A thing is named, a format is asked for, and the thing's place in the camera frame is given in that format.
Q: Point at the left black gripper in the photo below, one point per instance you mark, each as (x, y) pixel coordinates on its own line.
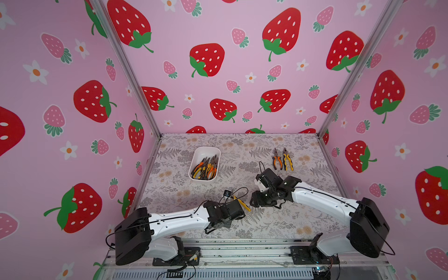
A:
(228, 224)

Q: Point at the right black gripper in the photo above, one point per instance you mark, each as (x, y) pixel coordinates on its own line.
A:
(261, 196)

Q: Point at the orange black long-nose pliers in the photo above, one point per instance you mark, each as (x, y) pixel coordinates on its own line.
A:
(277, 162)

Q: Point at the white plastic storage box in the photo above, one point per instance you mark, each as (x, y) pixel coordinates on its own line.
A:
(199, 155)

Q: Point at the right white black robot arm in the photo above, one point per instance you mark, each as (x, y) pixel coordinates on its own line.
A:
(366, 228)

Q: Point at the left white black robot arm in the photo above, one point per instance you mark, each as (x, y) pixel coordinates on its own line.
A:
(154, 235)

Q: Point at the yellow black pliers large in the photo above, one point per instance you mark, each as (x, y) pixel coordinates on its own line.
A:
(242, 204)

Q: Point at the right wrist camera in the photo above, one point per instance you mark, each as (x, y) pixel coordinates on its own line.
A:
(267, 179)

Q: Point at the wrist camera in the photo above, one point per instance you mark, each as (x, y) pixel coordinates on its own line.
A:
(227, 193)
(267, 179)

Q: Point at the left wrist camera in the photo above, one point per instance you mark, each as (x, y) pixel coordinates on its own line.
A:
(227, 193)

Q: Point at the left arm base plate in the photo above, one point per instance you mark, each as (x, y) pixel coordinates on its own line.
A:
(188, 255)

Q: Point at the orange handled pliers small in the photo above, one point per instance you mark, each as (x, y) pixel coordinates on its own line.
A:
(212, 168)

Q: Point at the aluminium rail frame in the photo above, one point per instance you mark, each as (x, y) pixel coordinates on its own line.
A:
(229, 259)

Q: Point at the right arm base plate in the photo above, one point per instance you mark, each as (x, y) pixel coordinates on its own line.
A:
(305, 255)

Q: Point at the right aluminium corner post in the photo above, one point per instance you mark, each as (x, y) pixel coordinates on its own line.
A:
(374, 39)

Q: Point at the aluminium corner post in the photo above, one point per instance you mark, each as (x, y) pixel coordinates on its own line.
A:
(374, 39)
(113, 38)

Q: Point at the left aluminium corner post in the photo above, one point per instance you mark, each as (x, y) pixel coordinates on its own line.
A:
(113, 38)

